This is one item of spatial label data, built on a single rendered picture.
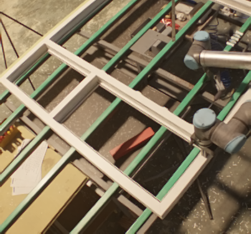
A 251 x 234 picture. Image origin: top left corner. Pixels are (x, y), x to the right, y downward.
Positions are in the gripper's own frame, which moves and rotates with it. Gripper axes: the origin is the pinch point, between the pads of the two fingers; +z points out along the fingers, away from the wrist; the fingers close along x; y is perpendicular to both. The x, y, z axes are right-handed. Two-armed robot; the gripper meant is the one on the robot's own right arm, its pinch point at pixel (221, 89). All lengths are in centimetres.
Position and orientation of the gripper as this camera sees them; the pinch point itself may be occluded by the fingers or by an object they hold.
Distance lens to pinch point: 178.3
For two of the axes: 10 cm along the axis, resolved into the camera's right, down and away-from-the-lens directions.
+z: 1.8, 7.6, -6.3
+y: -9.5, 3.0, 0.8
